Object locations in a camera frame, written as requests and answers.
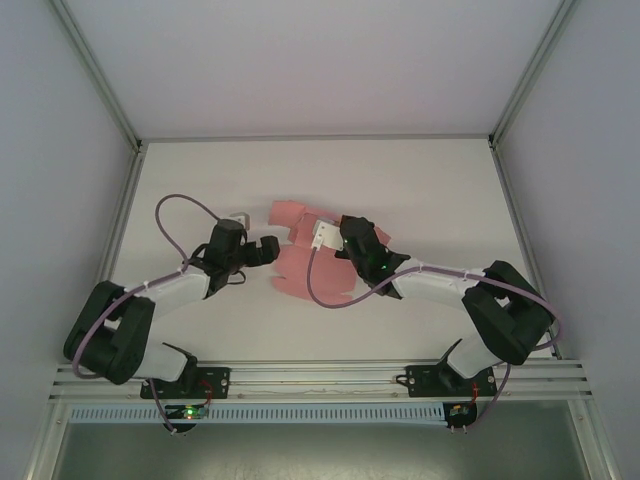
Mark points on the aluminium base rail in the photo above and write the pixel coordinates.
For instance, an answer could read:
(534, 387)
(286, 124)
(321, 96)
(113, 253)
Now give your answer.
(320, 380)

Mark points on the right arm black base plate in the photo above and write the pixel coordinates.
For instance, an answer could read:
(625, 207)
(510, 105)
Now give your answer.
(420, 375)

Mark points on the pink cloth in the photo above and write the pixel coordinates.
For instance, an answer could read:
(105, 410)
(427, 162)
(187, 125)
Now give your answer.
(300, 270)

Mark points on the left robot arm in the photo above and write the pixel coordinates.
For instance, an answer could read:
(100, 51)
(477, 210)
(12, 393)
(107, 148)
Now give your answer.
(175, 290)

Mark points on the circuit board with green light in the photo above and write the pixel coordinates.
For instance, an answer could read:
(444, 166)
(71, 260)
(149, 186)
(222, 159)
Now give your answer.
(189, 412)

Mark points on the grey metal panel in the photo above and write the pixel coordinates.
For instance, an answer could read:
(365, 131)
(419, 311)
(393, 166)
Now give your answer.
(320, 452)

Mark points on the small circuit board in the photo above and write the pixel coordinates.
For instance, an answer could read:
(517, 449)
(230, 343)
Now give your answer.
(457, 412)

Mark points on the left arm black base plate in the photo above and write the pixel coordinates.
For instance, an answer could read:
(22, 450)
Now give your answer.
(220, 375)

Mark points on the aluminium frame leg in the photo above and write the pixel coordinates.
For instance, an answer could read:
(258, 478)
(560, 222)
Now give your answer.
(45, 445)
(595, 440)

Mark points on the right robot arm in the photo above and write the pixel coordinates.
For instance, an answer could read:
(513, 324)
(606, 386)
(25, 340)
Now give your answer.
(430, 290)

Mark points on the aluminium table side rail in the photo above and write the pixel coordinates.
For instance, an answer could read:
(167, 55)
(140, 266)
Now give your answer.
(125, 200)

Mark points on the aluminium frame post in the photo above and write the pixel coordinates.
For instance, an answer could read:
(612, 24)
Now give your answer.
(536, 65)
(95, 65)

